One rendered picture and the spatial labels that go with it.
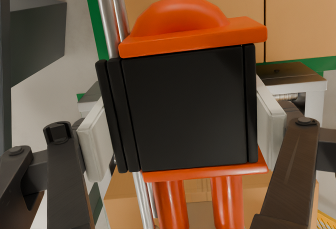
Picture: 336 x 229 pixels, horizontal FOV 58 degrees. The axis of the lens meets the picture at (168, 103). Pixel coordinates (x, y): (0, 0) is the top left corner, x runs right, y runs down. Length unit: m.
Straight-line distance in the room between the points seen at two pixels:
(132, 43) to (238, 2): 0.74
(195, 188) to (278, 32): 0.51
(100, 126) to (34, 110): 1.56
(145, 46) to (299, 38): 0.80
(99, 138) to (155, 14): 0.07
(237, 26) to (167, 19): 0.04
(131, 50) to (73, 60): 1.40
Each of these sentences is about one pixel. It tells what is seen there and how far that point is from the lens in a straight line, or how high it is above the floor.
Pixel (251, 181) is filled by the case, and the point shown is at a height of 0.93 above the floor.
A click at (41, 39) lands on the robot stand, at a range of 1.30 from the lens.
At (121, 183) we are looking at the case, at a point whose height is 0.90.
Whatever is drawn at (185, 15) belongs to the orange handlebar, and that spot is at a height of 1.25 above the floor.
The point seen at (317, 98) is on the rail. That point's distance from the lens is 0.95.
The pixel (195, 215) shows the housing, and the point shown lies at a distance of 0.25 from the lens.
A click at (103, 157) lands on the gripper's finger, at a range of 0.16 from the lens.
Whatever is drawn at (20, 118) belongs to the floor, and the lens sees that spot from 1.78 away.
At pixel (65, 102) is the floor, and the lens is 1.63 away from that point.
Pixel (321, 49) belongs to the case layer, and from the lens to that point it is 0.96.
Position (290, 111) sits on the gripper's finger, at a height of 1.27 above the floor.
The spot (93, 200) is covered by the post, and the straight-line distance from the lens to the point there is 1.44.
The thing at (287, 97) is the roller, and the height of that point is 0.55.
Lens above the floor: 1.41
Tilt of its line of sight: 68 degrees down
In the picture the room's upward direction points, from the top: 172 degrees counter-clockwise
